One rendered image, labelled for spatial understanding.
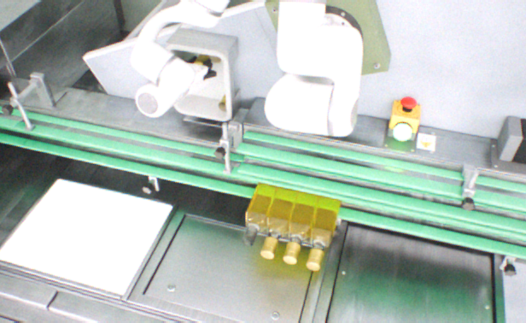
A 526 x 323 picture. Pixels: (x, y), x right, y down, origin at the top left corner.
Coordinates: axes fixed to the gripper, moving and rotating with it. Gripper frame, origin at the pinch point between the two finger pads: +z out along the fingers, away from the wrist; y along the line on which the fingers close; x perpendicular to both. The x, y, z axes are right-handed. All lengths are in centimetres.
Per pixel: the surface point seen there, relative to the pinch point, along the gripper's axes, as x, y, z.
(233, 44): 6.7, 9.2, 0.4
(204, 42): 6.7, 1.9, -1.3
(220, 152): -15.7, 12.4, -16.9
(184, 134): -21.5, -5.0, -0.8
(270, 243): -33, 29, -26
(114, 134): -23.7, -26.2, -4.3
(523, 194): -18, 85, -7
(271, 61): 1.7, 18.4, 5.2
